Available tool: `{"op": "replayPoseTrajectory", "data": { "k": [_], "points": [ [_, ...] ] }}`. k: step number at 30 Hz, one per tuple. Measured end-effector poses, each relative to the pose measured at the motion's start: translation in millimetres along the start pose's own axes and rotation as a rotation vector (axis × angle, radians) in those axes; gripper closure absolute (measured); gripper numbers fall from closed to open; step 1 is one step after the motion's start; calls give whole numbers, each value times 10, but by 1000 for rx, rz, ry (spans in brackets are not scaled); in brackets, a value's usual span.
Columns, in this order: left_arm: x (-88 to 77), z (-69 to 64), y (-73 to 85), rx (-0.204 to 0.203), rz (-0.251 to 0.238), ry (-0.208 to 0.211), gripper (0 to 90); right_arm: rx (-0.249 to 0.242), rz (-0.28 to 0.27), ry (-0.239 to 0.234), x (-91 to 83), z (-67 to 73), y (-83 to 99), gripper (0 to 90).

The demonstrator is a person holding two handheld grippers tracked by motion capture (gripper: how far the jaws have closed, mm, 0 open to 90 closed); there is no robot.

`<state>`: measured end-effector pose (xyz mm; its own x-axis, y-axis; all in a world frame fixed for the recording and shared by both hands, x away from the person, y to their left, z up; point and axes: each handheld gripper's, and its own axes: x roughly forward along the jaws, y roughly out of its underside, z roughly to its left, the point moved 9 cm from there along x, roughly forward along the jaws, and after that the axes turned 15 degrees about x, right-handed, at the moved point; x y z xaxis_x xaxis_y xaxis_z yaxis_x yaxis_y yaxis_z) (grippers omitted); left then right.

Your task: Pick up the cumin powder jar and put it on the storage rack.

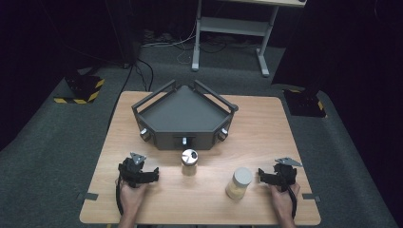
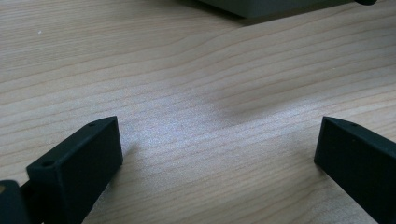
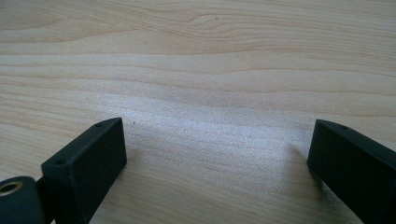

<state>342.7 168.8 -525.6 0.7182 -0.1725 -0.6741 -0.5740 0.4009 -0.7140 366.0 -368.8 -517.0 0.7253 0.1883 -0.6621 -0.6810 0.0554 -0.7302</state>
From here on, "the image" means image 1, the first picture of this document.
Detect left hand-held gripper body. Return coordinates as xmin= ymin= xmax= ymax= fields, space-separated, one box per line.
xmin=118 ymin=152 xmax=152 ymax=189

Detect person's right hand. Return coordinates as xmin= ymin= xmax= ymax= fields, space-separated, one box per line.
xmin=269 ymin=181 xmax=301 ymax=219

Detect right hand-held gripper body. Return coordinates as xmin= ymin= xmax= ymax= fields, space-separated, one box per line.
xmin=272 ymin=157 xmax=304 ymax=193

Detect person's left hand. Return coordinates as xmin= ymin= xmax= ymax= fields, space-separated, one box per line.
xmin=115 ymin=179 xmax=148 ymax=219

